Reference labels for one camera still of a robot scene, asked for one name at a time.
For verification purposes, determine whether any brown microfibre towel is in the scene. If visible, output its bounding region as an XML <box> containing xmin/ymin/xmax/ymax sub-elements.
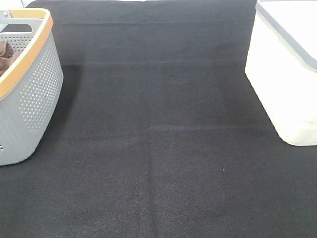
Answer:
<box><xmin>0</xmin><ymin>41</ymin><xmax>14</xmax><ymax>75</ymax></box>

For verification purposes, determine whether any black table cloth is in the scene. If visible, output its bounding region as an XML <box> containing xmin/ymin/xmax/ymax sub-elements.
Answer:
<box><xmin>0</xmin><ymin>0</ymin><xmax>317</xmax><ymax>238</ymax></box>

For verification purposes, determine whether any grey perforated laundry basket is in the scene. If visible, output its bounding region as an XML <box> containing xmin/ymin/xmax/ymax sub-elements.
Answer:
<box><xmin>0</xmin><ymin>8</ymin><xmax>63</xmax><ymax>166</ymax></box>

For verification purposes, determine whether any white storage box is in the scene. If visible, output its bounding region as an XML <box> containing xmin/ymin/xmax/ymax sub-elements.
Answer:
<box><xmin>245</xmin><ymin>0</ymin><xmax>317</xmax><ymax>146</ymax></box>

